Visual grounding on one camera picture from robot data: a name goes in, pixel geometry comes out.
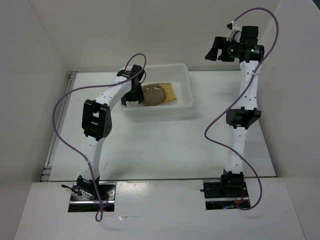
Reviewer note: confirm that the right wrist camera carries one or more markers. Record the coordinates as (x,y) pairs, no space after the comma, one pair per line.
(233,30)

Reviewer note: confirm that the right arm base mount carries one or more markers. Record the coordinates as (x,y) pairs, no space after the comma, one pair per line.
(217,198)

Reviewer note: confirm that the aluminium table rail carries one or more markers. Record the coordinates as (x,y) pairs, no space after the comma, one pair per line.
(51,156)

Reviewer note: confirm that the bamboo woven tray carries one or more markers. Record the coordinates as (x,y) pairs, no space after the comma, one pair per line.
(170,93)

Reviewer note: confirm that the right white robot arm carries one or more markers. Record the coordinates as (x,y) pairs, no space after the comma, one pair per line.
(240,116)

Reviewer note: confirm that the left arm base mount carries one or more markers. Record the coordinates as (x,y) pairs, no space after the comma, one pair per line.
(82,202)

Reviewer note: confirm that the white plastic bin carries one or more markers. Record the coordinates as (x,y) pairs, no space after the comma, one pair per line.
(182,108)

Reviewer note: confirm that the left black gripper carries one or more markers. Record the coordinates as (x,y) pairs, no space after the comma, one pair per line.
(138,96)

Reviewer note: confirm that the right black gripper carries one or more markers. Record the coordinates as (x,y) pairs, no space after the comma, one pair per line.
(219,43)

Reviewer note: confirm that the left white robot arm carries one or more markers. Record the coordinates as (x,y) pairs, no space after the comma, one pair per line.
(97,122)

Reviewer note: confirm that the clear glass plate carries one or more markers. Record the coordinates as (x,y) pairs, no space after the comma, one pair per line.
(154,95)

